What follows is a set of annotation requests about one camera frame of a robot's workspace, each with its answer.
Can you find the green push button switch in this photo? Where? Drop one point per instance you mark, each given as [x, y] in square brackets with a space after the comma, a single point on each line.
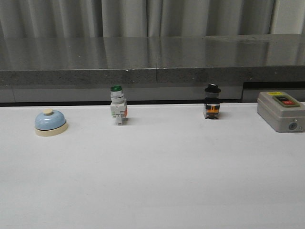
[118, 104]

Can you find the black rotary selector switch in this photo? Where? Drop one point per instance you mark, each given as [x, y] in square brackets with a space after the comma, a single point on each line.
[212, 103]

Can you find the grey on-off switch box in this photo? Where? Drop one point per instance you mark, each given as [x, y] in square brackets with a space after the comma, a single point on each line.
[281, 111]

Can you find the grey stone counter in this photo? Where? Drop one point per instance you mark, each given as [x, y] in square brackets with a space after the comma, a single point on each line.
[73, 71]

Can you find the grey curtain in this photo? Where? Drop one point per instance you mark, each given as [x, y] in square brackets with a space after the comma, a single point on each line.
[149, 18]

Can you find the blue desk bell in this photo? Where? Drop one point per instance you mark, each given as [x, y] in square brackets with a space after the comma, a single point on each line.
[50, 123]

